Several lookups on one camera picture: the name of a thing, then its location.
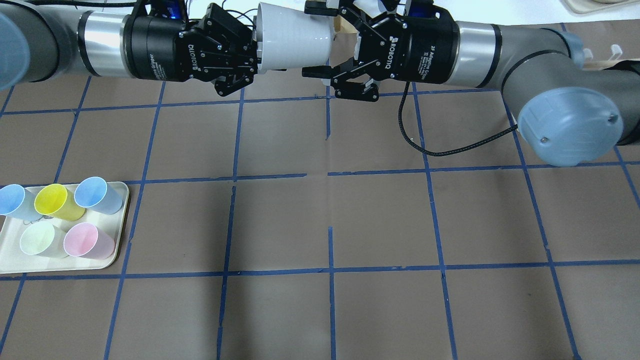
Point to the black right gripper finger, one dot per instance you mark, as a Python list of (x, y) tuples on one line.
[(329, 8), (341, 72)]

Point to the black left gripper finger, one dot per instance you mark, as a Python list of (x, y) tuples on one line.
[(220, 25), (235, 81)]

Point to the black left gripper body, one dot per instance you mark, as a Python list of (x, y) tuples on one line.
[(152, 47)]

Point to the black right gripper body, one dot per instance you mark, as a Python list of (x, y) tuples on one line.
[(429, 47)]

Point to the grey white plastic cup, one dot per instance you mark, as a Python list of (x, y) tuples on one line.
[(291, 39)]

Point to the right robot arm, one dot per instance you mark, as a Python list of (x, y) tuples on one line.
[(566, 114)]

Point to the blue plastic cup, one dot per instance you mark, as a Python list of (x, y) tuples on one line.
[(96, 194)]

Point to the yellow plastic cup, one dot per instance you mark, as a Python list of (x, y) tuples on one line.
[(57, 201)]

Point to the pink plastic cup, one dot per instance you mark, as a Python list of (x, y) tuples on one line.
[(86, 240)]

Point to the light blue cup far left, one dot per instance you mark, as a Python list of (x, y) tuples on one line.
[(18, 203)]

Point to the pale green plastic cup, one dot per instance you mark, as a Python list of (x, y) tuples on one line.
[(43, 239)]

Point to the cream tray on side table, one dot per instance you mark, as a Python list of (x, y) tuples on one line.
[(590, 6)]

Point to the cream plastic tray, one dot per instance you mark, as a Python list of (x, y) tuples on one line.
[(14, 261)]

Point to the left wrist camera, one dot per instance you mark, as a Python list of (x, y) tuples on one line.
[(166, 9)]

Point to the white wire cup rack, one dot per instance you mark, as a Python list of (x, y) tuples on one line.
[(603, 53)]

